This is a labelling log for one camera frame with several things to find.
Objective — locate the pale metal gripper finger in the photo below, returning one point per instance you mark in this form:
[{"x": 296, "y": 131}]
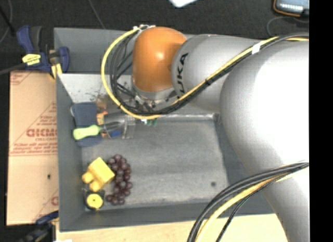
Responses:
[{"x": 129, "y": 129}]

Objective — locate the purple toy grape bunch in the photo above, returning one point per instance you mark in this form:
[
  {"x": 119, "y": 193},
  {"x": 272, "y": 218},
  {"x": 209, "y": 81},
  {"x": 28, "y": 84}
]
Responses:
[{"x": 121, "y": 176}]

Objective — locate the yellow toy block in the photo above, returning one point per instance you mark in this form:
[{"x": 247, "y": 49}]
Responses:
[{"x": 100, "y": 171}]

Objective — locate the grey metal bin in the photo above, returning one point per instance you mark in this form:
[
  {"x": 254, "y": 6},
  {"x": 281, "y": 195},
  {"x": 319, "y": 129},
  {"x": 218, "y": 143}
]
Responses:
[{"x": 171, "y": 157}]

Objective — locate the yellow and black round tape measure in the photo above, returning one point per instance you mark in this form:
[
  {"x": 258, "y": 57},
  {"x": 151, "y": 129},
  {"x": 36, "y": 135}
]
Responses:
[{"x": 94, "y": 200}]

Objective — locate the brown cardboard board red print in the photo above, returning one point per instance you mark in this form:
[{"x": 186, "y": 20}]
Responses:
[{"x": 31, "y": 121}]

